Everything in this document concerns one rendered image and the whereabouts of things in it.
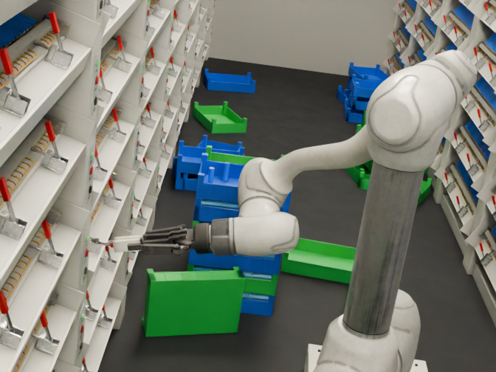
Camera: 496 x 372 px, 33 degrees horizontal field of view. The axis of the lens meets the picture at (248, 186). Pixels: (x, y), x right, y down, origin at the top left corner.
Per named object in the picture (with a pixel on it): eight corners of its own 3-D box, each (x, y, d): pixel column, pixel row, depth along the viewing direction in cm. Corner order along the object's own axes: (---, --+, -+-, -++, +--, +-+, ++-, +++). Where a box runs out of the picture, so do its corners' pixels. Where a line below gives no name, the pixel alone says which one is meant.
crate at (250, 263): (277, 247, 294) (280, 226, 291) (278, 274, 275) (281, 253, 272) (193, 237, 293) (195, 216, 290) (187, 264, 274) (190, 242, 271)
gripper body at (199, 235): (212, 260, 199) (173, 262, 200) (214, 243, 207) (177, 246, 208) (208, 231, 197) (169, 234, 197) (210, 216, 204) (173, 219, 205)
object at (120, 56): (134, 73, 231) (153, 27, 226) (88, 147, 175) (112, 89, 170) (66, 42, 228) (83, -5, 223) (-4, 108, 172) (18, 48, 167)
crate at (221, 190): (287, 184, 285) (290, 163, 282) (288, 209, 266) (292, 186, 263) (199, 174, 284) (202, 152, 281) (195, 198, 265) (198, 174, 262)
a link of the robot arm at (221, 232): (237, 244, 207) (213, 246, 208) (233, 211, 204) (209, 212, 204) (235, 261, 199) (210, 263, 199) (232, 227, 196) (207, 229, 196)
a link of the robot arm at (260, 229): (237, 267, 201) (238, 227, 211) (301, 263, 200) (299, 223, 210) (232, 237, 194) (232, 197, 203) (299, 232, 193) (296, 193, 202)
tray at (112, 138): (129, 138, 238) (147, 96, 233) (83, 229, 182) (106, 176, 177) (63, 109, 235) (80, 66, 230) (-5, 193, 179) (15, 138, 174)
